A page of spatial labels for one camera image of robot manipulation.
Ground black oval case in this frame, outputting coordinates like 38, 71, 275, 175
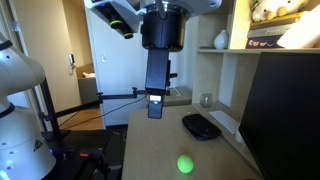
181, 113, 223, 141

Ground green golf ball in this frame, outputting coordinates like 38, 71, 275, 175
176, 154, 195, 175

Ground white cup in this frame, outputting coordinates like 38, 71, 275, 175
234, 123, 246, 144

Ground white vase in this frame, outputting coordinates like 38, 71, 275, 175
213, 29, 230, 50

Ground yellow book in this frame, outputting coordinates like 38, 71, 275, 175
249, 11, 304, 31

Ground black robot cart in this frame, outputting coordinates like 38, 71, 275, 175
41, 128, 129, 180

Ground beige sofa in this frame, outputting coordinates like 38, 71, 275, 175
75, 63, 99, 105

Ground thin black cable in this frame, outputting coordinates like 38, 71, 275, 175
59, 94, 149, 132

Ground door handle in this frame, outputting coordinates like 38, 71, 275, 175
68, 53, 77, 76

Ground black tripod pole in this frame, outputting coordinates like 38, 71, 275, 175
39, 78, 101, 141

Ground light wood shelf unit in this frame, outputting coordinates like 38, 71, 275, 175
191, 0, 320, 180

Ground glass jar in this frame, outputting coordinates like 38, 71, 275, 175
199, 92, 214, 108

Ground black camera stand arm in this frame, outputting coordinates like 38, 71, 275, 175
97, 87, 149, 105

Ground white keyboard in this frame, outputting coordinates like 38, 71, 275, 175
208, 109, 242, 135

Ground purple book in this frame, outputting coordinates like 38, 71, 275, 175
245, 34, 284, 50

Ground grey book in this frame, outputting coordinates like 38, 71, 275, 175
247, 23, 294, 38

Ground black computer monitor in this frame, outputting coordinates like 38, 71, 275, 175
238, 51, 320, 180

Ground white plush toy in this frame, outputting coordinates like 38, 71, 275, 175
250, 0, 309, 23

